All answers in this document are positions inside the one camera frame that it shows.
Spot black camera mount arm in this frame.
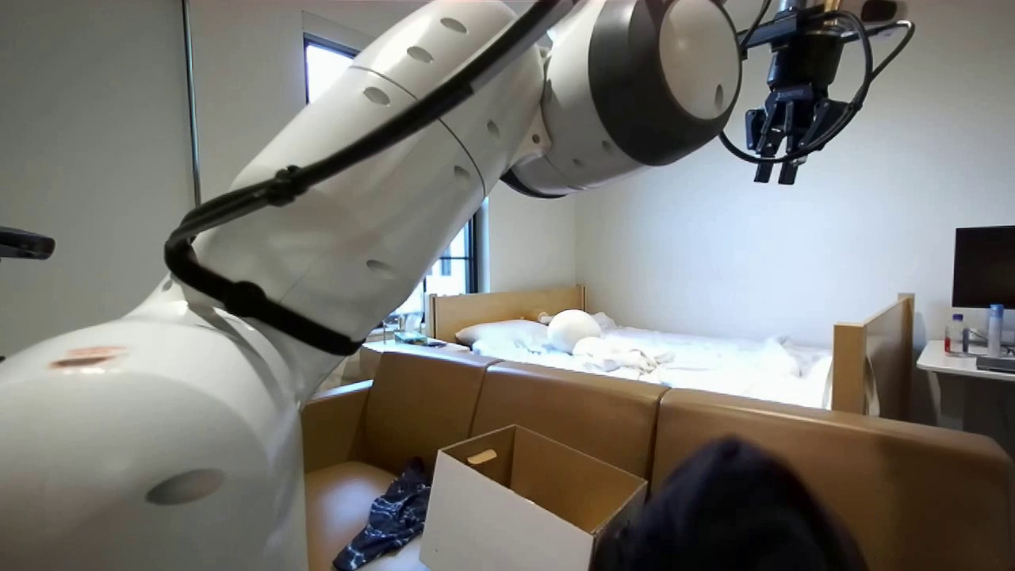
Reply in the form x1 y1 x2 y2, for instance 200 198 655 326
0 226 55 262

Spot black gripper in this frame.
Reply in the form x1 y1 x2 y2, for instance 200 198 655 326
747 0 853 185

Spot wooden bed with white bedding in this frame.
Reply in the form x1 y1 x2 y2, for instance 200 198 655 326
427 286 914 415

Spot black computer monitor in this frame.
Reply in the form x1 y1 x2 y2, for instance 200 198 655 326
952 226 1015 309

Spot white cardboard box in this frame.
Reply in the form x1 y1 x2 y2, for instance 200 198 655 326
419 424 647 571

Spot white round pillow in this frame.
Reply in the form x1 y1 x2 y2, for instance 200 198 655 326
549 309 602 354

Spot blue patterned cloth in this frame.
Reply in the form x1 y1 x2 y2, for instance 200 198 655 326
334 461 430 571

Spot plastic bottle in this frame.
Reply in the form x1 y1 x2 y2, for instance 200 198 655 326
949 312 971 356

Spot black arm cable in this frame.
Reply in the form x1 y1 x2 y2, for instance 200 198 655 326
161 0 565 359

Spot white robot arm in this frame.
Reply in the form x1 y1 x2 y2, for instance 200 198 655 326
0 0 753 571

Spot white desk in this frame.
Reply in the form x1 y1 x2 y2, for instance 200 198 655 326
918 341 1015 429

